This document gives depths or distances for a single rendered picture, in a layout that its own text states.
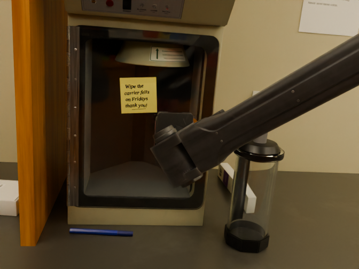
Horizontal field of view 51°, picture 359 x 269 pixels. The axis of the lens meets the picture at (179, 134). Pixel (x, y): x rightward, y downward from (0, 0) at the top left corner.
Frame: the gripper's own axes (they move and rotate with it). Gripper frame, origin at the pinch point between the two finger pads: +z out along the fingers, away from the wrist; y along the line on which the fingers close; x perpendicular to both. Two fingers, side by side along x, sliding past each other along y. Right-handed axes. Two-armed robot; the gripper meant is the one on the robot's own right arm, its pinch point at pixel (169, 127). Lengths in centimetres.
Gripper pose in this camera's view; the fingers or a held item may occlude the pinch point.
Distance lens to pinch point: 77.8
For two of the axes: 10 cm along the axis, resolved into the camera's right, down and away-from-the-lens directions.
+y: 0.7, -9.6, -2.7
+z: -1.3, -2.7, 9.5
